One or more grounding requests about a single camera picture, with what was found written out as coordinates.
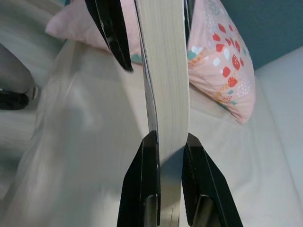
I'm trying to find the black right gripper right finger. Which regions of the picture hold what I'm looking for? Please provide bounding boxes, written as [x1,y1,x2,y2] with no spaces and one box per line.
[181,133,244,227]

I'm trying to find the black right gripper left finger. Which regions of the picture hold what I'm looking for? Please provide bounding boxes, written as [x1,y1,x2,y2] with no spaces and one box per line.
[117,130,161,227]

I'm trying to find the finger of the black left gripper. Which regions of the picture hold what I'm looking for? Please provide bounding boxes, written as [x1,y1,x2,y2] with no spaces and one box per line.
[85,0,134,71]
[183,0,197,41]

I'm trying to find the pink dotted pillow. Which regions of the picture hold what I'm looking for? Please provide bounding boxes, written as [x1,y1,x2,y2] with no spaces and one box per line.
[45,0,257,124]

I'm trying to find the white blue lettered book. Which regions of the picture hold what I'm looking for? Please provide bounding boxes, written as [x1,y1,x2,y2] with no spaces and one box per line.
[135,0,190,227]

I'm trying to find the beige sheeted mattress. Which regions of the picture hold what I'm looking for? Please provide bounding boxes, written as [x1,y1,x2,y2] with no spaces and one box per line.
[7,37,303,227]

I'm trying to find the blue upholstered headboard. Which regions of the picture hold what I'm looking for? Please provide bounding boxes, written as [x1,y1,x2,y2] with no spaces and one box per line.
[220,0,303,72]

